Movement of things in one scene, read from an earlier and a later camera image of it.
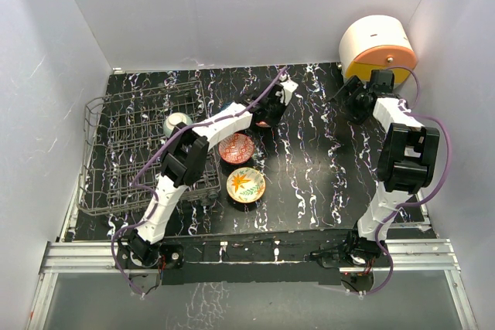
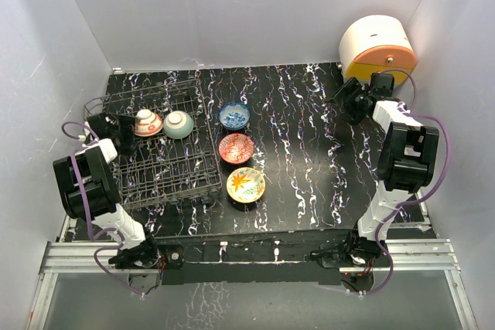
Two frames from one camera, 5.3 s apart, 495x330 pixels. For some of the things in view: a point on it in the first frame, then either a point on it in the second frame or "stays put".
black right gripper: (354, 86) stays put
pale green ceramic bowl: (174, 120) stays put
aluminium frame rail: (109, 257) stays put
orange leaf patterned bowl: (262, 124) → (147, 124)
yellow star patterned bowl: (246, 185) stays put
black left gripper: (274, 123) → (127, 125)
